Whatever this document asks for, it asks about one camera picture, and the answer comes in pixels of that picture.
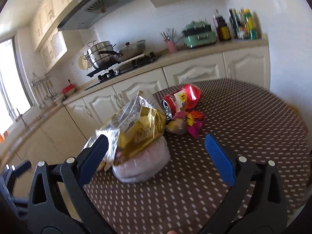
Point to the hanging utensil rack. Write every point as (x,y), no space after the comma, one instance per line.
(43,90)

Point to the cream lower kitchen cabinets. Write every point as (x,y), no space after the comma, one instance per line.
(64,129)

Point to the green electric cooker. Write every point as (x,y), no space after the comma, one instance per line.
(197,34)

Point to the steel sink faucet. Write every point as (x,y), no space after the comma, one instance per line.
(21,119)

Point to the steel wok with lid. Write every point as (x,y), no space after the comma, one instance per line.
(127,52)

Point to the kitchen window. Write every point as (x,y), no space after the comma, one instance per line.
(15,100)

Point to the dark soy sauce bottle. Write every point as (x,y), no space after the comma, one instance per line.
(222,29)

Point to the gold clear snack bag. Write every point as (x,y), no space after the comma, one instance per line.
(130,130)

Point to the dark glass bottle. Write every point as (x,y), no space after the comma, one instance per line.
(236,25)

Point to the crushed red soda can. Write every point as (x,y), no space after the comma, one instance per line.
(169,105)

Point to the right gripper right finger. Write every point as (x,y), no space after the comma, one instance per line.
(255,202)

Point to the black gas stove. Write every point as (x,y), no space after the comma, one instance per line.
(124,67)

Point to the green yellow oil bottle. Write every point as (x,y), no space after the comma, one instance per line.
(250,24)

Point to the red yellow snack wrapper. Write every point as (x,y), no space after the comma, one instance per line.
(187,98)

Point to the cream kitchen cabinets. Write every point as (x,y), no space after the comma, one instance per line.
(53,29)
(64,129)

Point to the stainless steel steamer pot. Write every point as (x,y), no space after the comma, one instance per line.
(101,54)

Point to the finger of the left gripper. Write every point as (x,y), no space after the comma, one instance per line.
(20,168)

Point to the cream upper kitchen cabinets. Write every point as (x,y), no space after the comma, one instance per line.
(53,29)

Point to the round cream strainer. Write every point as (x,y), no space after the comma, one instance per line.
(84,63)

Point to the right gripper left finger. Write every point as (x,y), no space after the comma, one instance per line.
(58,202)

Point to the pink utensil holder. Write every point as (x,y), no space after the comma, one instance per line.
(169,39)

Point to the brown polka dot tablecloth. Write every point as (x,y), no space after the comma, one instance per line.
(184,195)

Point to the red bowl on counter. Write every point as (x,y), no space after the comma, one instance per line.
(69,90)

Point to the pink orange candy wrapper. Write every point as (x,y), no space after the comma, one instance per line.
(186,122)

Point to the grey range hood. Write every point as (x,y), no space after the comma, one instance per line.
(85,13)

